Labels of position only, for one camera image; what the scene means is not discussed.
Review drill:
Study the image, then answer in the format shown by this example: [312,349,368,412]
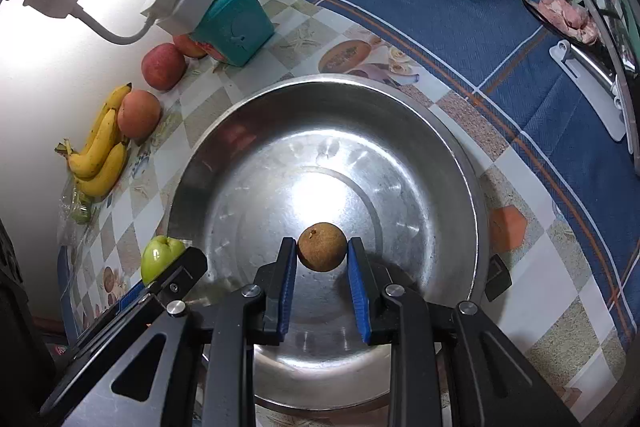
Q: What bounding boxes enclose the clear pack of green fruit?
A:
[57,179,101,228]

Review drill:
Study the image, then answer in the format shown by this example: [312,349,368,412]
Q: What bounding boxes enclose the yellow banana bunch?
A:
[55,83,133,198]

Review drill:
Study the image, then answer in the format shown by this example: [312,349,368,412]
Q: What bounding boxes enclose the small brown round fruit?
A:
[298,222,348,272]

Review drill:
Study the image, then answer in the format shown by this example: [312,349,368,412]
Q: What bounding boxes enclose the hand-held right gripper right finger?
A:
[347,237,581,427]

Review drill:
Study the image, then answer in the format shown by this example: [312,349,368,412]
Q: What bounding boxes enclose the red apple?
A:
[117,90,162,139]
[173,34,207,59]
[141,43,187,90]

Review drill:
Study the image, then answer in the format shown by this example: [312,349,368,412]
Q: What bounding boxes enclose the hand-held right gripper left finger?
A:
[40,237,298,427]

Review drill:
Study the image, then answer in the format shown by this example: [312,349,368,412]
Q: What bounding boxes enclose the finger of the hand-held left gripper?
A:
[75,247,208,358]

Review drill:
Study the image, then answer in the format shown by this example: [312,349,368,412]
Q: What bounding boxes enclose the teal plastic box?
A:
[191,0,276,68]

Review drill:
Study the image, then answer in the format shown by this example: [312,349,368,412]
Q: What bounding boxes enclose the green apple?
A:
[140,235,187,285]

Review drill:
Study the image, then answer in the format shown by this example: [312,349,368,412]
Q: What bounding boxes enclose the large steel bowl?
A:
[167,74,491,413]

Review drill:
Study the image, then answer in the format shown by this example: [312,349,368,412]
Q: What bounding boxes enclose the checkered printed tablecloth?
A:
[55,0,631,427]

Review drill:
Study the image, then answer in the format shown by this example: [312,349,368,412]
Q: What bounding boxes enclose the blue plaid cloth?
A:
[270,0,640,358]

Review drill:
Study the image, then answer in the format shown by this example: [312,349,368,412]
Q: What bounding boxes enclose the white plastic handle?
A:
[549,39,628,142]

